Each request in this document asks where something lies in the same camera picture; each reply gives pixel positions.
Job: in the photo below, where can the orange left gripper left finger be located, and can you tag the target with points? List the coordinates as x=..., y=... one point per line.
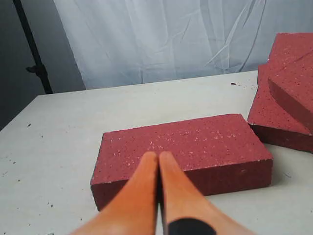
x=133, y=211

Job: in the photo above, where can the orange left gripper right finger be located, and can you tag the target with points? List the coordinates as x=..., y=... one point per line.
x=185, y=210

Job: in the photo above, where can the red brick being placed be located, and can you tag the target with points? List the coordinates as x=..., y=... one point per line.
x=219, y=154

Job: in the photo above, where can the red brick lower in pile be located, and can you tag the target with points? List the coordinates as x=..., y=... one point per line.
x=271, y=123

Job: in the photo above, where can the red brick in pile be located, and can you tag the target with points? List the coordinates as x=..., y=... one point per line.
x=271, y=123
x=291, y=83

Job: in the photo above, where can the red brick upper in pile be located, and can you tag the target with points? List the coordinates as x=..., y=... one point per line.
x=291, y=83

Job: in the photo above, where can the white fabric backdrop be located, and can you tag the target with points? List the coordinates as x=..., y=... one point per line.
x=125, y=42

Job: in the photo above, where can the black stand pole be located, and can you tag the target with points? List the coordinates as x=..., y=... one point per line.
x=39, y=68

